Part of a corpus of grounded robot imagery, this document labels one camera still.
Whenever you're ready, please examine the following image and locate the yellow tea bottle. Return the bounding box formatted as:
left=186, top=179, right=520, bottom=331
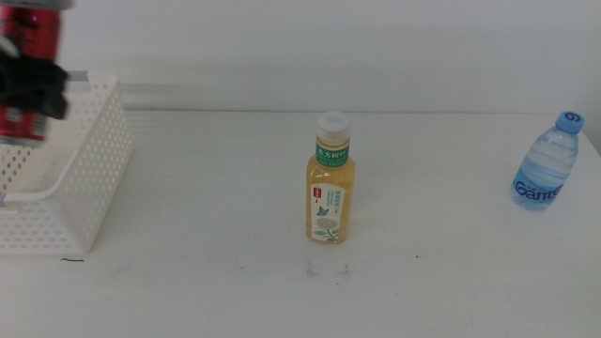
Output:
left=305, top=111, right=357, bottom=245

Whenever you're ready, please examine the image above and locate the red cola can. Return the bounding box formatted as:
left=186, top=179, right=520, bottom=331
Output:
left=0, top=0, right=75, bottom=147

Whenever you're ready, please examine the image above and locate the clear water bottle blue cap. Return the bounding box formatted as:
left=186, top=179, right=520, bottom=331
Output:
left=510, top=111, right=586, bottom=211

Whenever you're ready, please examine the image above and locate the white perforated plastic basket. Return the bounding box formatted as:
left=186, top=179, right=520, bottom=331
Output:
left=0, top=70, right=135, bottom=256

